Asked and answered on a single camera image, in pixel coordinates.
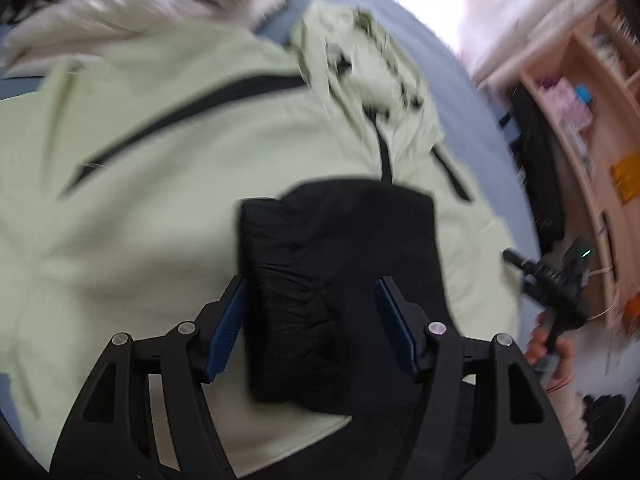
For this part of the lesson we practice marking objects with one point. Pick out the black bag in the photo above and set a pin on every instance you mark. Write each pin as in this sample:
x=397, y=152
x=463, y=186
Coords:
x=540, y=175

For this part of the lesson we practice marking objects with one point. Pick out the white folded garment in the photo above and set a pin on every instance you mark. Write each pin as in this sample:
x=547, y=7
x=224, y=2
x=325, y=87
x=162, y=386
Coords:
x=100, y=10

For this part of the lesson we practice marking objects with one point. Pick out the person's right hand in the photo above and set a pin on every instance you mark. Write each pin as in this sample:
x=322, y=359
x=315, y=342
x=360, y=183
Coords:
x=537, y=345

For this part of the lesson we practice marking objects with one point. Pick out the person's right forearm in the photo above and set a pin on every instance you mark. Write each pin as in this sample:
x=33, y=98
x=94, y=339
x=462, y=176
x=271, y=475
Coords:
x=565, y=415

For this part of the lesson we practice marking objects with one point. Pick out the small blue box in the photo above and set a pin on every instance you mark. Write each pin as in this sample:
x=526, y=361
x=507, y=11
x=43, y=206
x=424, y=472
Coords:
x=583, y=94

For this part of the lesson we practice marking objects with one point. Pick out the black cloth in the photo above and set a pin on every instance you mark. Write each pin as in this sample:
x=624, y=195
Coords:
x=602, y=420

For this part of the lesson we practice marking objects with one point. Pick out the yellow paper packet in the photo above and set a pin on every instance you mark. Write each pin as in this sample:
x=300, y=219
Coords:
x=626, y=177

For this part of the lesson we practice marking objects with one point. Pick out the blue bed blanket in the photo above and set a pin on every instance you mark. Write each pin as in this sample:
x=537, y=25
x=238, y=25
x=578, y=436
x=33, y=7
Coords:
x=450, y=85

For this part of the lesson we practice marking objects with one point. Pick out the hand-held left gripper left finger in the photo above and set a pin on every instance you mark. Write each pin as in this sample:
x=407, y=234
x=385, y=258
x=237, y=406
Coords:
x=227, y=325

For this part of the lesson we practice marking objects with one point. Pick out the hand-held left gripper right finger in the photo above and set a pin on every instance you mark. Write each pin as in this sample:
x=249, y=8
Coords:
x=395, y=325

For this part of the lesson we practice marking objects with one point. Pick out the wooden shelf unit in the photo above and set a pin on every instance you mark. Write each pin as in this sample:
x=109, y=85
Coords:
x=610, y=125

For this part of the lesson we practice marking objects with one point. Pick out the white floral curtain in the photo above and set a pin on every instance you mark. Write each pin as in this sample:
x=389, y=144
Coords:
x=500, y=10

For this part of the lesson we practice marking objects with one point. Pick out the light green and black jacket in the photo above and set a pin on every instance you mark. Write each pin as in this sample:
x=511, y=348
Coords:
x=150, y=200

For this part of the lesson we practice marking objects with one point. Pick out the orange object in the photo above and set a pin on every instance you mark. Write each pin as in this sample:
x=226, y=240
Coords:
x=632, y=315

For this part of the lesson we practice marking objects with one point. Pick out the pink drawer boxes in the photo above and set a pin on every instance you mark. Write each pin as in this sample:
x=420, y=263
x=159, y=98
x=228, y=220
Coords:
x=565, y=105

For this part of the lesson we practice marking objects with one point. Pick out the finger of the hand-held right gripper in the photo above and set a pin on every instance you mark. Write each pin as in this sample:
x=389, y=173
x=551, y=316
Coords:
x=517, y=259

